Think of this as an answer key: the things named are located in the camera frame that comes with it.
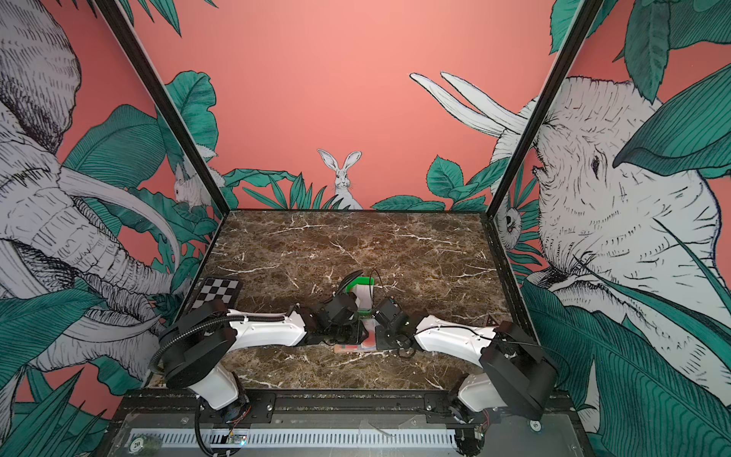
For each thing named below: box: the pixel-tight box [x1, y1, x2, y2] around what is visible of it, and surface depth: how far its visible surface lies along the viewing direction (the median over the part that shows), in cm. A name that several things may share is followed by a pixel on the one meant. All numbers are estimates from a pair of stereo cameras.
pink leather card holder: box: [334, 343, 377, 354], surface depth 85 cm
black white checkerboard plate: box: [191, 277, 241, 310], surface depth 95 cm
